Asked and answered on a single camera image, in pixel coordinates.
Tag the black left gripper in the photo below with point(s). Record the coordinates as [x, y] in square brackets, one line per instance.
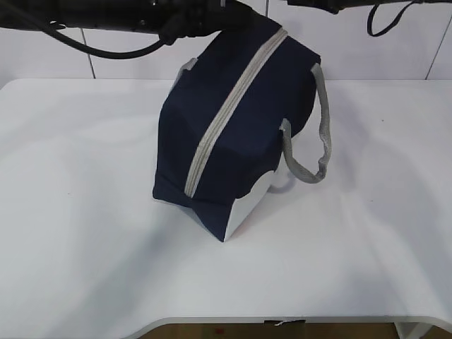
[203, 18]

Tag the navy insulated lunch bag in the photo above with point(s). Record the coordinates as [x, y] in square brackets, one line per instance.
[229, 121]

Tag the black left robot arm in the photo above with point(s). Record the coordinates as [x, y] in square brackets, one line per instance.
[128, 16]

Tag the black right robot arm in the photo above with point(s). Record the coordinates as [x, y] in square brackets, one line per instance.
[335, 6]

